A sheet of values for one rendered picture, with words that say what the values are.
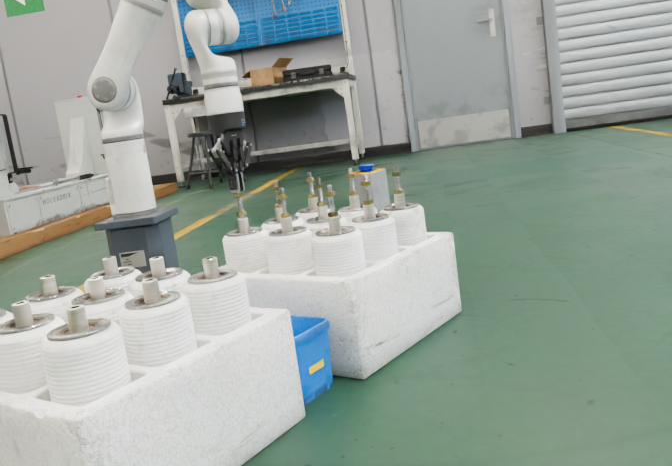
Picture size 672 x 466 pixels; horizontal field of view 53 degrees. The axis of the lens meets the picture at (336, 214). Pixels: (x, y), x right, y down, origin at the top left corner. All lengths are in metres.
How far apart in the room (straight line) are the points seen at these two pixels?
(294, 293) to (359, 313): 0.14
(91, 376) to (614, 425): 0.69
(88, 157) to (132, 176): 3.39
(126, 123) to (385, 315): 0.73
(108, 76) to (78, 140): 3.41
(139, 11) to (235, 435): 0.93
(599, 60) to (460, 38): 1.22
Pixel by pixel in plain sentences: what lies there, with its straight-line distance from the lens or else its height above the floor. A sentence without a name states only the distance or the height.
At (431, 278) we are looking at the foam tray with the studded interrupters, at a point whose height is 0.11.
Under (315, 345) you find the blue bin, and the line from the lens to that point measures 1.17.
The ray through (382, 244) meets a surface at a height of 0.21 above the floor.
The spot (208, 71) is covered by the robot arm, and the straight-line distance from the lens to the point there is 1.38.
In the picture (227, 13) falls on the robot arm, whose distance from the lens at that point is 1.40.
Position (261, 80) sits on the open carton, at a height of 0.82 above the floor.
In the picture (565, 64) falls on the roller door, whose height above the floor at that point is 0.59.
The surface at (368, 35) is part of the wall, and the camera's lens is 6.45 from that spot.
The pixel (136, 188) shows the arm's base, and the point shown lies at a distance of 1.58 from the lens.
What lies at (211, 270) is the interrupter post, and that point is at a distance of 1.04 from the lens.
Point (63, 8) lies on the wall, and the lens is 7.32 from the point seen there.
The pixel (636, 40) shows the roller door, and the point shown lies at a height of 0.71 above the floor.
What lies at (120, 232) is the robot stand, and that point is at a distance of 1.59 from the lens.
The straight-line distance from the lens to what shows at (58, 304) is 1.12.
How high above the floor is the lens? 0.47
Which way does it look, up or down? 9 degrees down
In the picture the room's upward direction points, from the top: 8 degrees counter-clockwise
